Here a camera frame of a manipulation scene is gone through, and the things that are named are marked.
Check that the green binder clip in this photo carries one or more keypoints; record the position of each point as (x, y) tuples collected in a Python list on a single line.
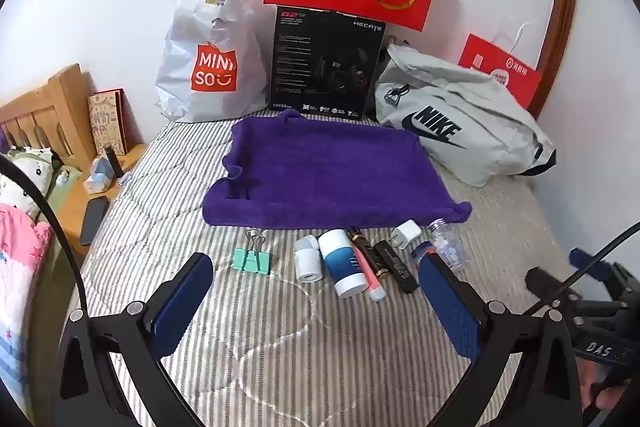
[(251, 259)]

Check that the white tape roll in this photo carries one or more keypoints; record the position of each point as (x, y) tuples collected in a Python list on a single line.
[(308, 267)]

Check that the wooden nightstand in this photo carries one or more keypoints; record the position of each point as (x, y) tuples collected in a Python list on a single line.
[(72, 202)]

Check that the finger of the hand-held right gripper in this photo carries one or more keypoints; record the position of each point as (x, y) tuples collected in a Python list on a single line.
[(582, 258), (542, 283)]

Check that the curved wooden headboard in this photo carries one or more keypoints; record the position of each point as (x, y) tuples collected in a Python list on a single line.
[(557, 7)]

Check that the white plastic shopping bag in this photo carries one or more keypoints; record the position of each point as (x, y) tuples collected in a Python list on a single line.
[(210, 57)]

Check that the black and gold pen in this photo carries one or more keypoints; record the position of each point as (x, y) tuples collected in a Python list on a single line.
[(367, 254)]

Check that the black rectangular box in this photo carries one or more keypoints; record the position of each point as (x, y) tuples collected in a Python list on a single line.
[(397, 267)]

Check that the white charger plug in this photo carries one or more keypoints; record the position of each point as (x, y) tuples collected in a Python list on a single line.
[(406, 234)]

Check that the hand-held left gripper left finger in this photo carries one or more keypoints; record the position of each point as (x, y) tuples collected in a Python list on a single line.
[(182, 304)]

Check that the grey sports bag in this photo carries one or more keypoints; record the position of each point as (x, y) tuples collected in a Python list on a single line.
[(450, 132)]

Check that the blue and white cylinder container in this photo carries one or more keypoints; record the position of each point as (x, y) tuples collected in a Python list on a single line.
[(342, 264)]

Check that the brown patterned notebook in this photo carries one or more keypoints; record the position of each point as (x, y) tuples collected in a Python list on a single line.
[(109, 122)]

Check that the black cylinder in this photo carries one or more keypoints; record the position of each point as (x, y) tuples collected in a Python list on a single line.
[(113, 162)]

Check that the black headphone box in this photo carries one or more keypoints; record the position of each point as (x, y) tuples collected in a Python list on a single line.
[(325, 62)]

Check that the small pink and blue tube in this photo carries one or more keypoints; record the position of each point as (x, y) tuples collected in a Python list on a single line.
[(422, 251)]

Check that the light blue tissue pack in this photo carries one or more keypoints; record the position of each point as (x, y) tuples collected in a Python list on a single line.
[(99, 174)]

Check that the pink printed blanket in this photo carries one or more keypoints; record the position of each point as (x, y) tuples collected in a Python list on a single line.
[(20, 277)]

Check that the purple towel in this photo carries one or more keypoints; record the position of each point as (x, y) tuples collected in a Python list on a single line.
[(330, 172)]

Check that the clear pill bottle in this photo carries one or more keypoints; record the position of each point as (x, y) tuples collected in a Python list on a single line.
[(450, 244)]

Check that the striped quilt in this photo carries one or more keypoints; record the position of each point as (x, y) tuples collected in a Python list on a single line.
[(300, 347)]

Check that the white usb night light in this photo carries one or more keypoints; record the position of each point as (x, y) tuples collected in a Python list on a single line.
[(306, 243)]

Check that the person's right hand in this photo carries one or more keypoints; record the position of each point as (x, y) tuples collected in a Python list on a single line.
[(597, 387)]

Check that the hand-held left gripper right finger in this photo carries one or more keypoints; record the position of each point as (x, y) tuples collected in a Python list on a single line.
[(450, 304)]

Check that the white spotted plush toy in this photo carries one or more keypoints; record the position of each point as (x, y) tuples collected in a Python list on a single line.
[(25, 182)]

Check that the black smartphone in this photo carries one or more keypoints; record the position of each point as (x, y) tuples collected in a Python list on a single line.
[(94, 221)]

